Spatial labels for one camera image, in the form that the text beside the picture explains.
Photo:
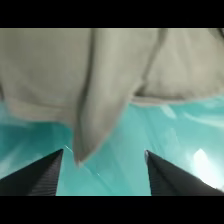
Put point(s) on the beige shirt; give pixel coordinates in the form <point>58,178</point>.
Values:
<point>100,66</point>

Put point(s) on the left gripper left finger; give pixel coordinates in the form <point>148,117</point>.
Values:
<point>40,176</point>

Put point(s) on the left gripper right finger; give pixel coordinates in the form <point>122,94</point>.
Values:
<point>170,180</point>

